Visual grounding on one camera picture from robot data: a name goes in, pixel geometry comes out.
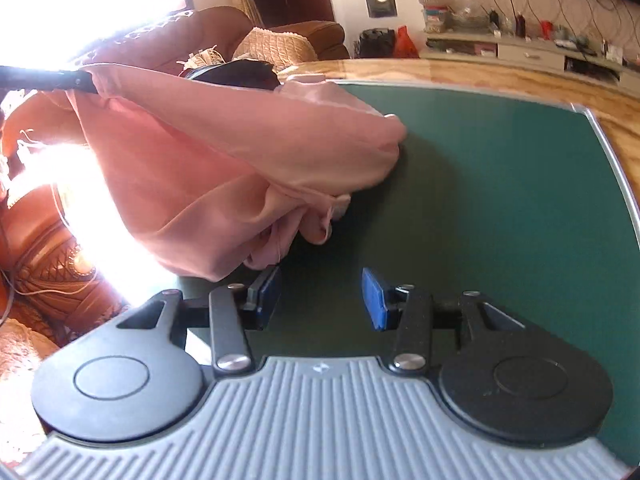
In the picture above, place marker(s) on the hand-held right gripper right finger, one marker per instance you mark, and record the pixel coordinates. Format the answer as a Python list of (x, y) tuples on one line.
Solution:
[(375, 300)]

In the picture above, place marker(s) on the pile of dark clothes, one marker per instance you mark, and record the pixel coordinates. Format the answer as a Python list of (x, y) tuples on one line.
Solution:
[(240, 75)]

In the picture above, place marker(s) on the cream television cabinet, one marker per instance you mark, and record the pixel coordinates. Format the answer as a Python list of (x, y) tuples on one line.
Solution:
[(525, 52)]

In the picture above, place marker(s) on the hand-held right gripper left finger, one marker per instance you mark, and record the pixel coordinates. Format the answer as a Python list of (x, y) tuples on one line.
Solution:
[(265, 300)]

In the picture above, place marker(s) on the black bottle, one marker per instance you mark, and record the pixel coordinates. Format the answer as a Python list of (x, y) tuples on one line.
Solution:
[(520, 25)]

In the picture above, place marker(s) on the brown leather armchair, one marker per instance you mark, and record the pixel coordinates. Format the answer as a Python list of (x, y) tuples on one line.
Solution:
[(325, 35)]

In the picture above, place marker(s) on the brown leather sofa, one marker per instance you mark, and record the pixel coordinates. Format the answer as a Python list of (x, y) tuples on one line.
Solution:
[(40, 260)]

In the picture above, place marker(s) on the black bag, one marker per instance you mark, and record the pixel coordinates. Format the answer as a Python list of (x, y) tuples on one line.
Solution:
[(375, 44)]

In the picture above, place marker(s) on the red plastic bag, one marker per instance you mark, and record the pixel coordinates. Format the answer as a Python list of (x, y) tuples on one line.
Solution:
[(406, 45)]

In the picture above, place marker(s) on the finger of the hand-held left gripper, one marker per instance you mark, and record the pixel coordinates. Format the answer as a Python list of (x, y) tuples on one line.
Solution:
[(55, 80)]

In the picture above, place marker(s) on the beige knitted cushion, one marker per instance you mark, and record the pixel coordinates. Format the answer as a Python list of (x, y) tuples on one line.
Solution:
[(280, 47)]

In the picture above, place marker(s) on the clear containers on cabinet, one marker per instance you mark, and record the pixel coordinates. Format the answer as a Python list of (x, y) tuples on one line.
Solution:
[(450, 15)]

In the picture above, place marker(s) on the green table mat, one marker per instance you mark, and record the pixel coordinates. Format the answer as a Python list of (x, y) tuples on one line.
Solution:
[(500, 185)]

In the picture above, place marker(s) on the pink garment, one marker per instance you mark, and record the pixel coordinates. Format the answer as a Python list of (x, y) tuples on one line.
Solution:
[(225, 160)]

